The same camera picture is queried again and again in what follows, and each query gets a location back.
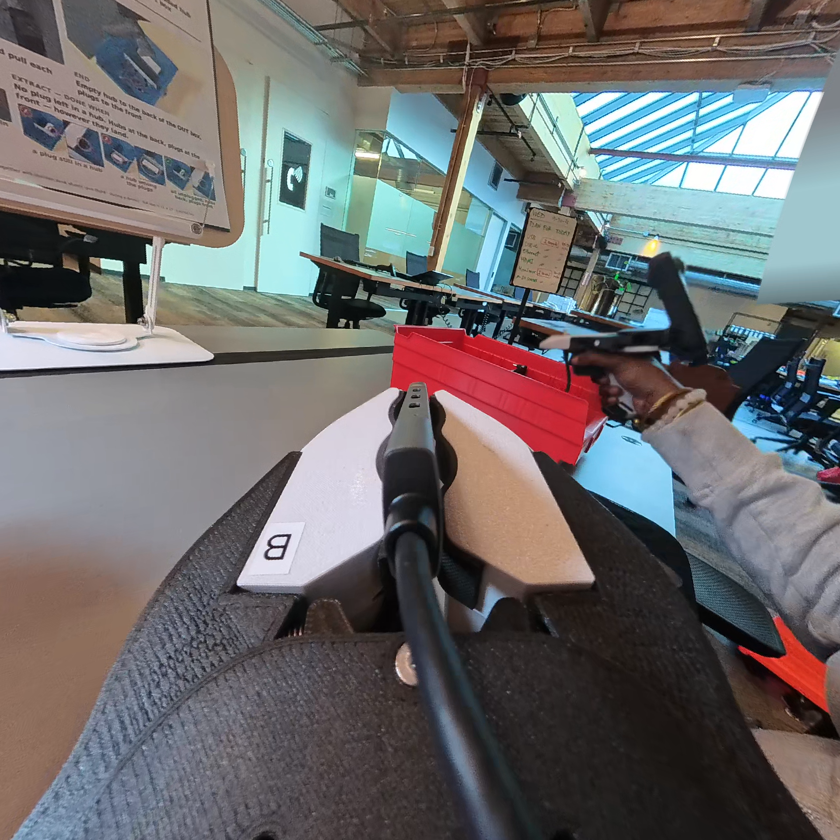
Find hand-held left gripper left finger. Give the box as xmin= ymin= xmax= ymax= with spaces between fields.
xmin=235 ymin=386 xmax=403 ymax=631

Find red plastic bin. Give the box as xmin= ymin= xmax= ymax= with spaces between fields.
xmin=392 ymin=325 xmax=608 ymax=468

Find grey usb hub with cable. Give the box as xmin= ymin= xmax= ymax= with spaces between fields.
xmin=379 ymin=382 xmax=552 ymax=840

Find black phone door sign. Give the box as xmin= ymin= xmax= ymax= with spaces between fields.
xmin=280 ymin=129 xmax=312 ymax=211

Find person's right hand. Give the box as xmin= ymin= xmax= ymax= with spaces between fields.
xmin=592 ymin=356 xmax=685 ymax=422

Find person's right forearm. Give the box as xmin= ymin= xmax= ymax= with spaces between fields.
xmin=646 ymin=394 xmax=840 ymax=660

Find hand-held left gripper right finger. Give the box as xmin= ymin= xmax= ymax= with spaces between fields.
xmin=430 ymin=390 xmax=598 ymax=621

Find gold and bead bracelets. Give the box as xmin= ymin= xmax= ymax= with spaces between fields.
xmin=631 ymin=387 xmax=710 ymax=433

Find instruction poster on board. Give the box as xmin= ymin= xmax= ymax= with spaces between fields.
xmin=0 ymin=0 xmax=245 ymax=250

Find wooden office desk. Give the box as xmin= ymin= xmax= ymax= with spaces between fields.
xmin=301 ymin=251 xmax=526 ymax=329

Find wooden pillar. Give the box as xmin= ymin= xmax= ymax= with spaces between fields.
xmin=430 ymin=69 xmax=490 ymax=271

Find red plastic crate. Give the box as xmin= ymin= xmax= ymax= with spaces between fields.
xmin=738 ymin=617 xmax=829 ymax=715

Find whiteboard with writing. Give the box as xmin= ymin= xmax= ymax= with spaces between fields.
xmin=509 ymin=206 xmax=580 ymax=295

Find dark desk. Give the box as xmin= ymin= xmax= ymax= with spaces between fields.
xmin=0 ymin=210 xmax=152 ymax=326

